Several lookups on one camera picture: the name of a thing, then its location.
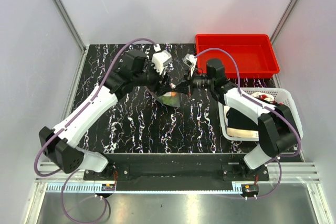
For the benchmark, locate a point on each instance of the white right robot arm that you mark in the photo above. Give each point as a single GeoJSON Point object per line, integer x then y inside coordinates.
{"type": "Point", "coordinates": [260, 154]}

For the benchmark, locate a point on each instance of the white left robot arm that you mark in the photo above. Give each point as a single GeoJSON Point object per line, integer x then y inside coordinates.
{"type": "Point", "coordinates": [60, 144]}

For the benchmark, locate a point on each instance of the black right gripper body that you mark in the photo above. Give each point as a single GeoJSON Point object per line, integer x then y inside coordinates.
{"type": "Point", "coordinates": [200, 82]}

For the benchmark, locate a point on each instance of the red plastic bin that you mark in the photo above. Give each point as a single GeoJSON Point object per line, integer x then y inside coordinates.
{"type": "Point", "coordinates": [253, 53]}

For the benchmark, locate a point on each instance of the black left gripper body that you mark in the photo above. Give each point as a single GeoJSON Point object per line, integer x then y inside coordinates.
{"type": "Point", "coordinates": [150, 77]}

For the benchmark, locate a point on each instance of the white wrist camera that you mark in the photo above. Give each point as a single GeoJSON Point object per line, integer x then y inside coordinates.
{"type": "Point", "coordinates": [161, 58]}
{"type": "Point", "coordinates": [190, 61]}

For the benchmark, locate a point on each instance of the white plastic basket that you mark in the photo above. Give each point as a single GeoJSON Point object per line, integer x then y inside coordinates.
{"type": "Point", "coordinates": [268, 115]}

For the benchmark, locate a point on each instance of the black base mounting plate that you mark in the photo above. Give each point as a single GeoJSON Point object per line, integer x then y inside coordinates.
{"type": "Point", "coordinates": [174, 184]}

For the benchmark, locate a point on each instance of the black bag in basket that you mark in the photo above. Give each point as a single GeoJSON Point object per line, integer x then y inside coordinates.
{"type": "Point", "coordinates": [237, 120]}

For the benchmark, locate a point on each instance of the aluminium frame rail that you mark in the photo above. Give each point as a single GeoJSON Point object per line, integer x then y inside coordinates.
{"type": "Point", "coordinates": [229, 172]}

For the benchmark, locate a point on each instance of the beige item in basket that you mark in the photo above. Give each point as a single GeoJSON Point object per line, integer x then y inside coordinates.
{"type": "Point", "coordinates": [242, 133]}

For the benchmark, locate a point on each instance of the white red cloth in basket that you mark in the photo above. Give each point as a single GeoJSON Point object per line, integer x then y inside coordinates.
{"type": "Point", "coordinates": [268, 98]}

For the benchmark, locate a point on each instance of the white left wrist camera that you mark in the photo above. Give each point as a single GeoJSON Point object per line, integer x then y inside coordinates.
{"type": "Point", "coordinates": [161, 58]}

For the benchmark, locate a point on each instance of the clear zip top bag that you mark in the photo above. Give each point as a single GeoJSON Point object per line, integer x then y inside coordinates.
{"type": "Point", "coordinates": [168, 93]}

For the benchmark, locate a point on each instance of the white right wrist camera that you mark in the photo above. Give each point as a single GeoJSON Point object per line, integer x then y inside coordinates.
{"type": "Point", "coordinates": [190, 61]}

